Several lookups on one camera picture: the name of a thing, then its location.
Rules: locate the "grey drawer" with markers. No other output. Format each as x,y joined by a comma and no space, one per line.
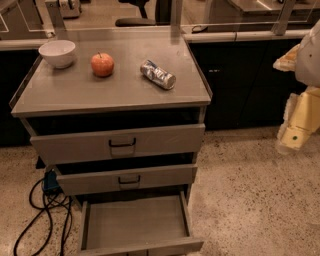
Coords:
126,174
114,135
144,225

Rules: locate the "white ceramic bowl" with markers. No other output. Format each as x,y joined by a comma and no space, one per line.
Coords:
58,53

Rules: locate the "grey middle drawer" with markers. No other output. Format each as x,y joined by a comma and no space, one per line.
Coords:
126,174

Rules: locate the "grey bottom drawer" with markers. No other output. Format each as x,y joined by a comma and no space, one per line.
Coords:
144,225

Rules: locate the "silver blue redbull can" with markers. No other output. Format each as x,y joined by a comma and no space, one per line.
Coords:
157,75

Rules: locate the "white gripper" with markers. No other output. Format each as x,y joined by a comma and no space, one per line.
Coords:
310,61

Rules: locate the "blue power box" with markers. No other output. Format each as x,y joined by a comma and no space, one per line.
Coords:
49,183

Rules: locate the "red apple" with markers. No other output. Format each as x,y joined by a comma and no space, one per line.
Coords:
102,64

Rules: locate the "grey top drawer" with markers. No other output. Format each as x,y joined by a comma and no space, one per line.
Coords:
114,135

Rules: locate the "grey drawer cabinet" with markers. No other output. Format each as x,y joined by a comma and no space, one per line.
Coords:
75,90

